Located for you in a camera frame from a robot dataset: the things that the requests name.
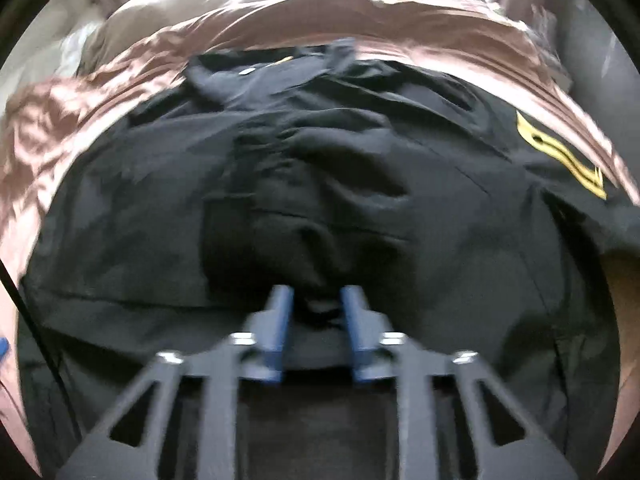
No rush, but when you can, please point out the black cable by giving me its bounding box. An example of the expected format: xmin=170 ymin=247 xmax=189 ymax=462
xmin=0 ymin=259 xmax=83 ymax=443

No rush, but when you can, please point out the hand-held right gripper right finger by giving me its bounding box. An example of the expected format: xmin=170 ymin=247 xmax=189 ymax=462
xmin=340 ymin=284 xmax=581 ymax=480

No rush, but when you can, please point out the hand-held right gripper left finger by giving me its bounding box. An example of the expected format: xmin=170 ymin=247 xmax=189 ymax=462
xmin=55 ymin=284 xmax=296 ymax=480

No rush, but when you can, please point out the white pillow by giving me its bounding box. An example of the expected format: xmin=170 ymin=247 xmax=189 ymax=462
xmin=62 ymin=22 xmax=103 ymax=68

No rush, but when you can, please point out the grey furniture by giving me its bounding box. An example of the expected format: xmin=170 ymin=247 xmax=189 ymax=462
xmin=557 ymin=0 xmax=633 ymax=116

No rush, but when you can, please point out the black garment with yellow print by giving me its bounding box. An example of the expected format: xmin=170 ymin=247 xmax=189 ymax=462
xmin=17 ymin=42 xmax=640 ymax=480

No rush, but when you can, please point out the beige duvet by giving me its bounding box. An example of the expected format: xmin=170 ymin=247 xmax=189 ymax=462
xmin=80 ymin=0 xmax=491 ymax=76

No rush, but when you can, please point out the pink bed sheet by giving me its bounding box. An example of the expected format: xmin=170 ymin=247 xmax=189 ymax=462
xmin=0 ymin=0 xmax=640 ymax=466

